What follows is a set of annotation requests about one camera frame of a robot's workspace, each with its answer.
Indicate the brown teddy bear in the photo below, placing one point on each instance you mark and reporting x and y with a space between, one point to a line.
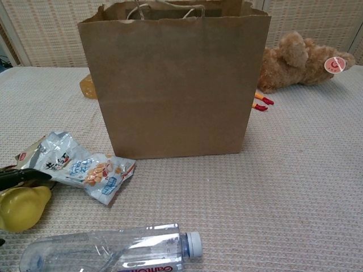
295 68

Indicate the woven folding screen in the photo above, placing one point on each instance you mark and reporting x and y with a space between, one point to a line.
42 34

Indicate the beige woven tablecloth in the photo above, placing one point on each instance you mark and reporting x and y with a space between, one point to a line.
255 184

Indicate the brown snack packet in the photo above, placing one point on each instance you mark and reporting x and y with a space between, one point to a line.
28 156

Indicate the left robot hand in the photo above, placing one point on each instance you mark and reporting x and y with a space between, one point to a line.
22 177

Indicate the silver snack packet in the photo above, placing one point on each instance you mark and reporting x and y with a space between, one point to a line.
73 170

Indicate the yellow pear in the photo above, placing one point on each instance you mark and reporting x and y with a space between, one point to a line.
20 211

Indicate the brown paper shopping bag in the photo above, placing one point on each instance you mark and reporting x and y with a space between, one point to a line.
175 85

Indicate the yellow rubber chicken toy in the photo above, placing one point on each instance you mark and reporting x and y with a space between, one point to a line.
259 107

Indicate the transparent plastic water bottle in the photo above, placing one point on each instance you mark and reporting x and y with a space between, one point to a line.
99 249

